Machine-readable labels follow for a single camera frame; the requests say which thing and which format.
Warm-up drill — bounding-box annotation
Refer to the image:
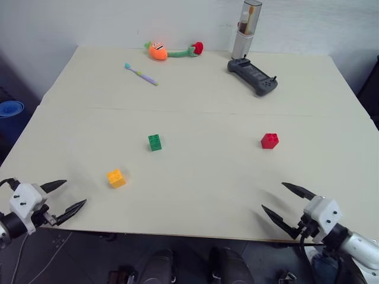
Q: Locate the red rose plush toy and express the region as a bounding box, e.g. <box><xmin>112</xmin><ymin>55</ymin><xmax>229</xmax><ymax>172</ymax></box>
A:
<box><xmin>166</xmin><ymin>41</ymin><xmax>205</xmax><ymax>59</ymax></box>

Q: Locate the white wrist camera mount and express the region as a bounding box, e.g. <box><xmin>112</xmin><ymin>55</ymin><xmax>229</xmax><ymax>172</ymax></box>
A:
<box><xmin>303</xmin><ymin>196</ymin><xmax>342</xmax><ymax>244</ymax></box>
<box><xmin>9</xmin><ymin>183</ymin><xmax>48</xmax><ymax>235</ymax></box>

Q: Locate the blue round container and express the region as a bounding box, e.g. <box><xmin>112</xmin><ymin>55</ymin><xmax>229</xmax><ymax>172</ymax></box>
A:
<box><xmin>0</xmin><ymin>100</ymin><xmax>25</xmax><ymax>119</ymax></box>

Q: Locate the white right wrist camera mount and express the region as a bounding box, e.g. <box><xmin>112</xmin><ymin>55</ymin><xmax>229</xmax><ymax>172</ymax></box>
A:
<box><xmin>303</xmin><ymin>196</ymin><xmax>342</xmax><ymax>244</ymax></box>

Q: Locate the red toy brick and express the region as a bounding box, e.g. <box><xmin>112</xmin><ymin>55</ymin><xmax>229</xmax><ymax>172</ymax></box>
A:
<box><xmin>260</xmin><ymin>133</ymin><xmax>280</xmax><ymax>150</ymax></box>

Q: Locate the purple toothbrush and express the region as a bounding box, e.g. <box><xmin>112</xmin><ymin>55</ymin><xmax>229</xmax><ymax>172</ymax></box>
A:
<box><xmin>124</xmin><ymin>62</ymin><xmax>159</xmax><ymax>87</ymax></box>

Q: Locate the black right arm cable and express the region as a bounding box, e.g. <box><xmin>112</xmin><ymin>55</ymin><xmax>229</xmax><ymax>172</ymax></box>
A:
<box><xmin>298</xmin><ymin>229</ymin><xmax>319</xmax><ymax>269</ymax></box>

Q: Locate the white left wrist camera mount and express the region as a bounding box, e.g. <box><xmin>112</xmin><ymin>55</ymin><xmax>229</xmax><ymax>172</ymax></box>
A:
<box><xmin>9</xmin><ymin>183</ymin><xmax>48</xmax><ymax>235</ymax></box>

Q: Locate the yellow toy brick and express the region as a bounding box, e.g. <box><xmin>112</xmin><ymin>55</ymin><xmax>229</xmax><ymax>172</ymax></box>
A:
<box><xmin>106</xmin><ymin>168</ymin><xmax>127</xmax><ymax>189</ymax></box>

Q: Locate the green toy brick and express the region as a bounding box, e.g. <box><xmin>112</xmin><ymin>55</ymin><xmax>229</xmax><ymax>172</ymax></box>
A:
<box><xmin>147</xmin><ymin>134</ymin><xmax>163</xmax><ymax>152</ymax></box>

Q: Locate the orange carrot plush toy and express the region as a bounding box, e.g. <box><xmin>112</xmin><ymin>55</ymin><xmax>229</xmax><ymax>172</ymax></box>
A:
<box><xmin>144</xmin><ymin>40</ymin><xmax>169</xmax><ymax>62</ymax></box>

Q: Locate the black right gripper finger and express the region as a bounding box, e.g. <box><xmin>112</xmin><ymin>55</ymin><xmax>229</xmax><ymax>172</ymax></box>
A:
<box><xmin>281</xmin><ymin>182</ymin><xmax>319</xmax><ymax>202</ymax></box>
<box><xmin>261</xmin><ymin>204</ymin><xmax>300</xmax><ymax>239</ymax></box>

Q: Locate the clear toothbrush travel case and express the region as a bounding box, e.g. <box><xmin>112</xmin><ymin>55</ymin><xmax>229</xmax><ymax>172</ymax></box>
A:
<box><xmin>230</xmin><ymin>0</ymin><xmax>264</xmax><ymax>60</ymax></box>

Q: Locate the grey handheld game controller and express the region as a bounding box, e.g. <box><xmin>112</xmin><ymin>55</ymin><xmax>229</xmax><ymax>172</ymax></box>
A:
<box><xmin>227</xmin><ymin>54</ymin><xmax>279</xmax><ymax>97</ymax></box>

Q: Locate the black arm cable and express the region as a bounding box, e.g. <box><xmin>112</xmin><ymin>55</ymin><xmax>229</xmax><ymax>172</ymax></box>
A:
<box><xmin>298</xmin><ymin>229</ymin><xmax>319</xmax><ymax>269</ymax></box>
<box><xmin>0</xmin><ymin>177</ymin><xmax>20</xmax><ymax>190</ymax></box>

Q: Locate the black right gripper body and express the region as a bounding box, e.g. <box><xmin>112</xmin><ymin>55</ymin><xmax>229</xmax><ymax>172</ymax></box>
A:
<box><xmin>291</xmin><ymin>214</ymin><xmax>320</xmax><ymax>240</ymax></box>

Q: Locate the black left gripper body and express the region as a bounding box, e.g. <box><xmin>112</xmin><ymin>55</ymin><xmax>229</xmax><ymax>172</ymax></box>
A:
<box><xmin>30</xmin><ymin>203</ymin><xmax>60</xmax><ymax>229</ymax></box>

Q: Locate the white thin cord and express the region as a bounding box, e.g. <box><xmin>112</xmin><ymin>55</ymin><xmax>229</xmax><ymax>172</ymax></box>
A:
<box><xmin>0</xmin><ymin>232</ymin><xmax>73</xmax><ymax>284</ymax></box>

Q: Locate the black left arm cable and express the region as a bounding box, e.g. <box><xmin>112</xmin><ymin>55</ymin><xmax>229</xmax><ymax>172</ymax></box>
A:
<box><xmin>0</xmin><ymin>177</ymin><xmax>20</xmax><ymax>190</ymax></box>

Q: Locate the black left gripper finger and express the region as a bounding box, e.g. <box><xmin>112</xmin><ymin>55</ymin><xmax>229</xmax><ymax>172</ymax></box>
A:
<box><xmin>39</xmin><ymin>179</ymin><xmax>68</xmax><ymax>195</ymax></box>
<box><xmin>56</xmin><ymin>199</ymin><xmax>88</xmax><ymax>227</ymax></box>

